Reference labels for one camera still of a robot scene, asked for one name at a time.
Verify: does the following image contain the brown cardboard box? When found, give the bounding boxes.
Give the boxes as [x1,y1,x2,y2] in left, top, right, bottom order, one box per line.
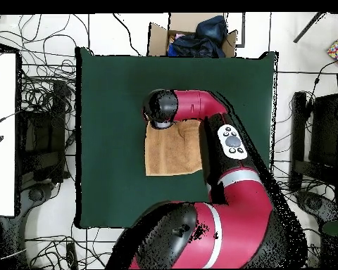
[147,12,239,58]

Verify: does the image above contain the black metal frame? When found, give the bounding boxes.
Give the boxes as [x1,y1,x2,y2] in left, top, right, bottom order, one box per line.
[16,81,71,184]

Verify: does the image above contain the grey metal bar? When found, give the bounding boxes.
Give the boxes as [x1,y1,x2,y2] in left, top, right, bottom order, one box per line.
[292,11,326,44]

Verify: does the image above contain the dark green table cloth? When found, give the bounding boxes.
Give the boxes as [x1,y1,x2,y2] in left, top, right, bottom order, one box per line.
[75,46,278,230]

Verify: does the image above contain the black cable tangle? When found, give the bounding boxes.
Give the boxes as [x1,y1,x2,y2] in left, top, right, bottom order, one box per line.
[0,13,77,113]
[271,157,322,268]

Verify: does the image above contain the dark blue clothes pile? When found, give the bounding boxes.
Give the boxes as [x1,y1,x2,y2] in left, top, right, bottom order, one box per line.
[167,15,229,58]

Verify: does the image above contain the orange terry towel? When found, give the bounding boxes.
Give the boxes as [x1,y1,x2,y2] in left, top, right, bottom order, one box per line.
[144,119,204,177]

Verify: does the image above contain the grey round stand base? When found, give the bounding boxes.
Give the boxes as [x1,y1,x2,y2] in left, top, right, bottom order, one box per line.
[27,186,46,203]
[296,191,338,223]

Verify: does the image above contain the white table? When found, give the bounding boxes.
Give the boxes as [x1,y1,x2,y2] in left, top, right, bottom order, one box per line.
[0,51,18,217]

